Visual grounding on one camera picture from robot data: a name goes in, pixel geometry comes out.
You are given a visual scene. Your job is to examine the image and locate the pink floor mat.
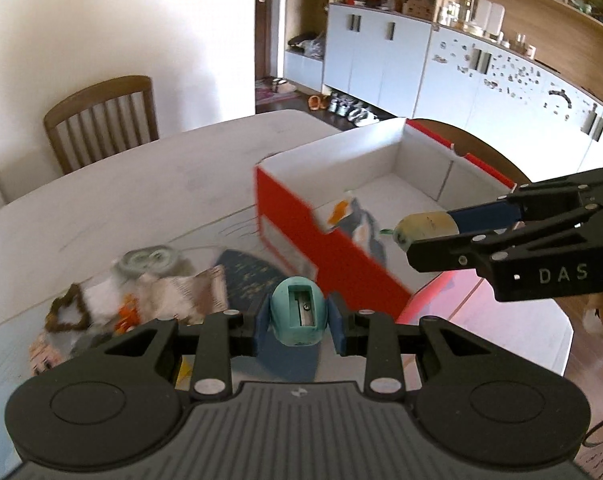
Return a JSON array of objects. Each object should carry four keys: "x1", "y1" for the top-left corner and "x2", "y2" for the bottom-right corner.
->
[{"x1": 255, "y1": 85, "x2": 297, "y2": 107}]

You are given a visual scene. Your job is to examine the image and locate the brown hair scrunchie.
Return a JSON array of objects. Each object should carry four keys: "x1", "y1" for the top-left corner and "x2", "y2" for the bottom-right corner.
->
[{"x1": 46, "y1": 284, "x2": 91, "y2": 335}]

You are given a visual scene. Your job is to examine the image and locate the white canister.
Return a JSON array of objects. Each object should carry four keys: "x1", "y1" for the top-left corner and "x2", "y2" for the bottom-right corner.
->
[{"x1": 474, "y1": 0, "x2": 506, "y2": 36}]

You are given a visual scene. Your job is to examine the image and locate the black cable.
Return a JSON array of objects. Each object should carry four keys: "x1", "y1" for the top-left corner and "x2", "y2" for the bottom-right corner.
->
[{"x1": 581, "y1": 407, "x2": 603, "y2": 448}]

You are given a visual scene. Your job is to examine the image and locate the dark blue speckled pouch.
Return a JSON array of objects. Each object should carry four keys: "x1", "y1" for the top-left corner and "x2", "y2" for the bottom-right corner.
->
[{"x1": 214, "y1": 249, "x2": 322, "y2": 383}]

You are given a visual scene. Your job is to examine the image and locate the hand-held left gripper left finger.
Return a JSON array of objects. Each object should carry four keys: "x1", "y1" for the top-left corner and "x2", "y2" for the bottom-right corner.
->
[{"x1": 100, "y1": 296, "x2": 277, "y2": 402}]

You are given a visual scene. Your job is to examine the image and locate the white patterned packet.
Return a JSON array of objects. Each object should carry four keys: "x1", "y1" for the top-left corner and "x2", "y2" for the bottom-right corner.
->
[{"x1": 28, "y1": 280, "x2": 114, "y2": 377}]

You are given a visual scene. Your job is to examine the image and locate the white two-door cabinet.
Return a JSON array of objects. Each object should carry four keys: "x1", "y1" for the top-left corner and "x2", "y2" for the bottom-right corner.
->
[{"x1": 323, "y1": 2, "x2": 435, "y2": 121}]

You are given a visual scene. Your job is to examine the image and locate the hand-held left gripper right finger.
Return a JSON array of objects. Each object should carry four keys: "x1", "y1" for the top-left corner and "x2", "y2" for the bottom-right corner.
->
[{"x1": 329, "y1": 292, "x2": 482, "y2": 397}]

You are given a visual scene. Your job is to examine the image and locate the low white cabinet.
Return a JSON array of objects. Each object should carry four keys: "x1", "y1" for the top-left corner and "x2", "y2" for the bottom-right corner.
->
[{"x1": 282, "y1": 50, "x2": 326, "y2": 90}]

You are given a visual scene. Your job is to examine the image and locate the plastic bags pile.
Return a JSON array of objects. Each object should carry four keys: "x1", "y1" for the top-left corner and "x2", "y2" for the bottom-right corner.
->
[{"x1": 287, "y1": 32, "x2": 326, "y2": 57}]

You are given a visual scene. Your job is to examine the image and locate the red dragon plush keychain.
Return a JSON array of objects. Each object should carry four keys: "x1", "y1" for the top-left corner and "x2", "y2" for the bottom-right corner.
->
[{"x1": 114, "y1": 295, "x2": 142, "y2": 336}]

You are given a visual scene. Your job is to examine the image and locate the white cabinet with stickers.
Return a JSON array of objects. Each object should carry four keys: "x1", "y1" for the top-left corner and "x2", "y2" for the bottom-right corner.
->
[{"x1": 414, "y1": 25, "x2": 603, "y2": 181}]

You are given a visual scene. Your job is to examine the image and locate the teal pencil sharpener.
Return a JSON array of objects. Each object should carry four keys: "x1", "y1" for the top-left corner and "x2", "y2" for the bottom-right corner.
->
[{"x1": 271, "y1": 276, "x2": 328, "y2": 348}]

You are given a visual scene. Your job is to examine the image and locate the wooden slatted chair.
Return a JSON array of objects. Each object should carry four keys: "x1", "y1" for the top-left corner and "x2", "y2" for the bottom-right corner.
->
[{"x1": 44, "y1": 75, "x2": 160, "y2": 175}]

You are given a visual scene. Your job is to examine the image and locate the brown door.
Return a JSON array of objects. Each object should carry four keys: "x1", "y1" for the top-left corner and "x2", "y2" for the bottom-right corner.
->
[{"x1": 254, "y1": 0, "x2": 288, "y2": 81}]

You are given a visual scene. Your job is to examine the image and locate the red white cardboard box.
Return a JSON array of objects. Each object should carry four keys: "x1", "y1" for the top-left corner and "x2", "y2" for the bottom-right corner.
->
[{"x1": 254, "y1": 117, "x2": 529, "y2": 328}]

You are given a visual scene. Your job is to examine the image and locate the grey correction tape dispenser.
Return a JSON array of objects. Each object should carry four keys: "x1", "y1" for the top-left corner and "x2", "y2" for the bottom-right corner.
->
[{"x1": 112, "y1": 245, "x2": 184, "y2": 278}]

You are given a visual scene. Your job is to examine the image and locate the small beige green toy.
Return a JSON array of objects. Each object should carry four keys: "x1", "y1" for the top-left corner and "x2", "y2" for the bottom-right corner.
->
[{"x1": 394, "y1": 210, "x2": 462, "y2": 253}]

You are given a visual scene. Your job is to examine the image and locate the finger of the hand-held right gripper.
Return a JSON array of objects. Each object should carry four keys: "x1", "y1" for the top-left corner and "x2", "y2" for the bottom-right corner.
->
[
  {"x1": 446, "y1": 166, "x2": 603, "y2": 236},
  {"x1": 406, "y1": 199, "x2": 603, "y2": 275}
]

